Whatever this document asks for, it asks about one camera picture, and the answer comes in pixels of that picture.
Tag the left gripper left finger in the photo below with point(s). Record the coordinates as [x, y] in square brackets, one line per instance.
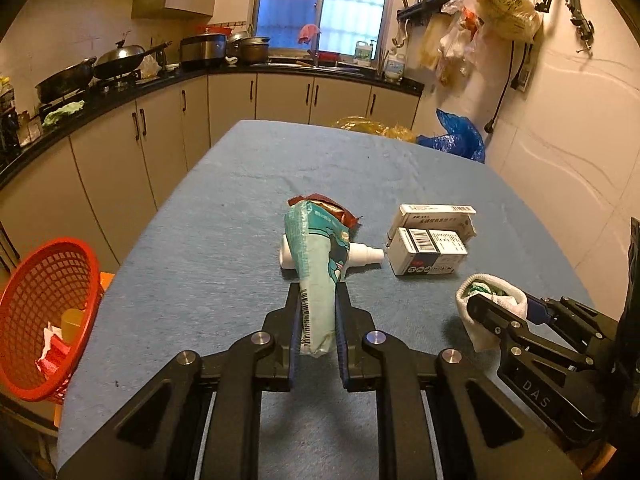
[294, 311]

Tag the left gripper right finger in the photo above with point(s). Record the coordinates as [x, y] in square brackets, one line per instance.
[341, 338]

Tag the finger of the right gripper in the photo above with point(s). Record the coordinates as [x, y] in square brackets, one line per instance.
[538, 310]
[493, 323]

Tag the white sock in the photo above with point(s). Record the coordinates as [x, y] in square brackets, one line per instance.
[494, 288]

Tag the white spray bottle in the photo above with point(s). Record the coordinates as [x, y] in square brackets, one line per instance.
[359, 255]

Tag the teal cartoon pouch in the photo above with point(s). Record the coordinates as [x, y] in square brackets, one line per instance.
[319, 245]

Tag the red brown snack bag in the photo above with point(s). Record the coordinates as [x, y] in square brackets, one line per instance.
[343, 215]

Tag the white green medicine box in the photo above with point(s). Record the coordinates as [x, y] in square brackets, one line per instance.
[429, 252]

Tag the long white medicine box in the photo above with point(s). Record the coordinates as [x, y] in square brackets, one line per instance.
[457, 218]

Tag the yellow square plastic bowl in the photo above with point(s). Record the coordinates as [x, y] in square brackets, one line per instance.
[71, 325]

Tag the pink paper box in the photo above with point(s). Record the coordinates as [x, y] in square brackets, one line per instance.
[54, 351]

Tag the blue tablecloth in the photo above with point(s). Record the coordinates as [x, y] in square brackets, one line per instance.
[205, 272]

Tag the yellow plastic bag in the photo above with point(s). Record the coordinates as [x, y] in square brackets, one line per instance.
[366, 125]

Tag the blue plastic bag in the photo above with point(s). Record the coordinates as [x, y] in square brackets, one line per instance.
[461, 138]

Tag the detergent bottle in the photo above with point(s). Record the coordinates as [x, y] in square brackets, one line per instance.
[364, 51]

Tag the red plastic basket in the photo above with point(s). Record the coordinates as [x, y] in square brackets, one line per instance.
[61, 274]

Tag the dark cooking pot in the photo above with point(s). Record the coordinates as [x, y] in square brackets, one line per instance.
[248, 49]

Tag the pink cloth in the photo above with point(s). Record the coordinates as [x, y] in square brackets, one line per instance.
[308, 33]

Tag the silver rice cooker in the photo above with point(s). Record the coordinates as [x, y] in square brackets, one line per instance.
[202, 51]

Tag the window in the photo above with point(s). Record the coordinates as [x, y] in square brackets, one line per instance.
[341, 22]

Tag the hanging plastic bags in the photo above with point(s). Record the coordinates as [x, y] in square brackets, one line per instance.
[461, 35]

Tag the black wok with lid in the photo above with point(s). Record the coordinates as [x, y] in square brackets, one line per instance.
[123, 59]

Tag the green rag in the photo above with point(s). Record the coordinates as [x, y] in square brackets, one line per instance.
[55, 116]

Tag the black frying pan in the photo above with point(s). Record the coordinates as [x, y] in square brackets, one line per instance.
[72, 79]

